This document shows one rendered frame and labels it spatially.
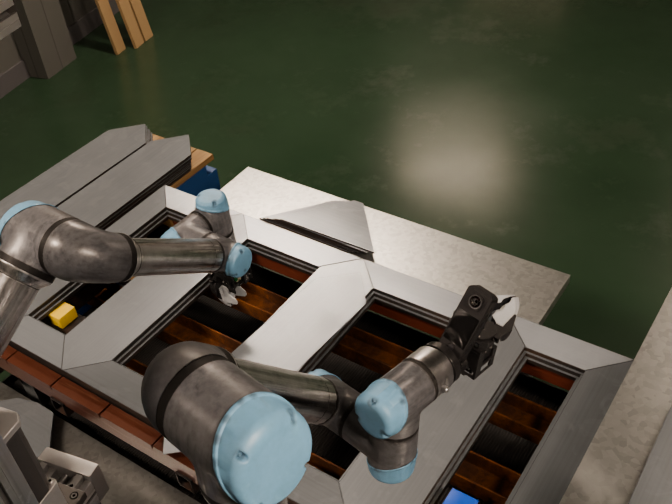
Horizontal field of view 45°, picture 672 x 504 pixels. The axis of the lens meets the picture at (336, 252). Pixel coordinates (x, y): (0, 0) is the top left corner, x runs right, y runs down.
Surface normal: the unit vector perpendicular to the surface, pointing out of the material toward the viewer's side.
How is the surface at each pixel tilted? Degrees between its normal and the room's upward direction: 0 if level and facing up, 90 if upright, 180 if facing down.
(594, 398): 0
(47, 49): 90
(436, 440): 0
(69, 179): 0
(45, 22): 90
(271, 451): 83
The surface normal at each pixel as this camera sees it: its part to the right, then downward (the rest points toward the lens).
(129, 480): -0.08, -0.76
